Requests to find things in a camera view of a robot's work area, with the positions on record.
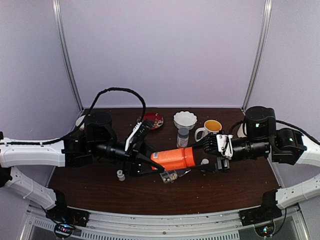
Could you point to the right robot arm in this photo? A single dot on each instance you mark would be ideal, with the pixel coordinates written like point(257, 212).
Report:
point(293, 146)

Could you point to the clear plastic pill organizer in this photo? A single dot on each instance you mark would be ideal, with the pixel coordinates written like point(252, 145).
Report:
point(173, 175)

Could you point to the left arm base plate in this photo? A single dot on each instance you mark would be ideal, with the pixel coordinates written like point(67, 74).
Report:
point(66, 215)

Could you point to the grey cap pill bottle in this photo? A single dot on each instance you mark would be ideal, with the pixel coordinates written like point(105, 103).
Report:
point(182, 137)

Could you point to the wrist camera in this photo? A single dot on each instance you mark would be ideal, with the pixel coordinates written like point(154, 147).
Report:
point(139, 131)
point(216, 144)

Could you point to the orange pill bottle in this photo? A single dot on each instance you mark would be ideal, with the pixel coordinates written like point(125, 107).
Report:
point(176, 159)

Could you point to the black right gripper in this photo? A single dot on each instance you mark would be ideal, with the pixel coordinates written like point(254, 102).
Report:
point(216, 167)

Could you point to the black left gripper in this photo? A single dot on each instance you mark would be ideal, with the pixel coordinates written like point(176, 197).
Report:
point(133, 160)

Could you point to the small white dropper bottle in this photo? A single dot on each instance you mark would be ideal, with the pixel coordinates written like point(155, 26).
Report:
point(120, 175)

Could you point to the aluminium front rail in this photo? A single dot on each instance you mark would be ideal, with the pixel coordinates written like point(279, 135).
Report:
point(223, 225)

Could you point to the right aluminium frame post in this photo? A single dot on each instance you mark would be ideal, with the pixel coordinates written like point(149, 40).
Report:
point(264, 30)

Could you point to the aluminium frame post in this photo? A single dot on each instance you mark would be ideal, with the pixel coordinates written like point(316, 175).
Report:
point(65, 53)
point(264, 30)

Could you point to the small white pill bottle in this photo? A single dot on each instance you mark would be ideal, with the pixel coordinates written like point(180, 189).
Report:
point(204, 161)

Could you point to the left aluminium frame post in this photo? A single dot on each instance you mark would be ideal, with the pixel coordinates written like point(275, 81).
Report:
point(65, 53)

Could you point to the white scalloped bowl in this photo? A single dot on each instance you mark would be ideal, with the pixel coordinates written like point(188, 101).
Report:
point(185, 119)

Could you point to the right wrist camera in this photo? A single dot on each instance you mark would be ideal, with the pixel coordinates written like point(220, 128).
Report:
point(216, 144)

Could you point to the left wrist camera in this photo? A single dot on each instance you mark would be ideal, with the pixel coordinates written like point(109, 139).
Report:
point(139, 131)

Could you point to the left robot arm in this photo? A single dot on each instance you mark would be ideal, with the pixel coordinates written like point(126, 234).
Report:
point(69, 152)

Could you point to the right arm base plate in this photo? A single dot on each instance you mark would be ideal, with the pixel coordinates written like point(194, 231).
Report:
point(259, 214)

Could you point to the floral mug yellow inside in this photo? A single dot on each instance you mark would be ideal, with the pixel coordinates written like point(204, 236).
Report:
point(210, 126)

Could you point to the red floral plate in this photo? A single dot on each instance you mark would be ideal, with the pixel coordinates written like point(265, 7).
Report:
point(152, 120)

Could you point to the white ceramic bowl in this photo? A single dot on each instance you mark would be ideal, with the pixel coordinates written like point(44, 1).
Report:
point(79, 123)

